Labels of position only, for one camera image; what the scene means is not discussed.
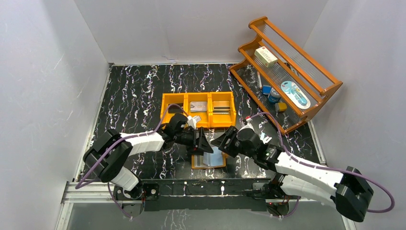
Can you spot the orange three-compartment bin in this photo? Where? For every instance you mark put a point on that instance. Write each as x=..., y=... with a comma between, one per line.
x=208, y=118

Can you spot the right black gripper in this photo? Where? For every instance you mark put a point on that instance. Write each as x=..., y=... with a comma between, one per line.
x=231, y=142

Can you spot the blue packaged cutter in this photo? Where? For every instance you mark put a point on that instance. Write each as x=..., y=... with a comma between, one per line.
x=295, y=94

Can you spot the orange card stack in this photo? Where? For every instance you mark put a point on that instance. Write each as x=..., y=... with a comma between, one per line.
x=221, y=107

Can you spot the orange wooden shelf rack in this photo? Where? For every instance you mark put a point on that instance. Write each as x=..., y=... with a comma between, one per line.
x=293, y=64

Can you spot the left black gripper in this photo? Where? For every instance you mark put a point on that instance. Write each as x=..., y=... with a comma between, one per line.
x=196, y=141

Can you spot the silver card stack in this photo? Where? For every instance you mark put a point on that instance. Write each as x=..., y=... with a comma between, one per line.
x=198, y=106

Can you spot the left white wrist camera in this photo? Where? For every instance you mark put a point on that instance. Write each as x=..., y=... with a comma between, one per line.
x=192, y=121

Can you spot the white red box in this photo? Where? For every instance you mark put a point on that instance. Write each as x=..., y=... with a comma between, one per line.
x=265, y=56

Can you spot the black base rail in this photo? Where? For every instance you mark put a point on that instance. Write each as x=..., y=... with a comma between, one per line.
x=215, y=194

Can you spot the silver binder clip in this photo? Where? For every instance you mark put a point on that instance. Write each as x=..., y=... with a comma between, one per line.
x=264, y=138

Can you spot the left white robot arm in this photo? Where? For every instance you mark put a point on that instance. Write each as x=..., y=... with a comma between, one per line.
x=107, y=156

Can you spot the orange card holder wallet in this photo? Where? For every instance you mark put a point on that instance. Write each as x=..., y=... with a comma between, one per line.
x=217, y=159

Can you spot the blue eraser block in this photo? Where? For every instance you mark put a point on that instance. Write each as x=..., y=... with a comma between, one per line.
x=266, y=89

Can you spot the white pen marker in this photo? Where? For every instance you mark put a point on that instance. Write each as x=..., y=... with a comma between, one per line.
x=259, y=80

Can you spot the black card in bin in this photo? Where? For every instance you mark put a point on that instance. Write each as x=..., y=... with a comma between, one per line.
x=175, y=108

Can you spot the yellow grey sharpener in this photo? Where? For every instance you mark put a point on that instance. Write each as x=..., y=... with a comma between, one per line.
x=280, y=107

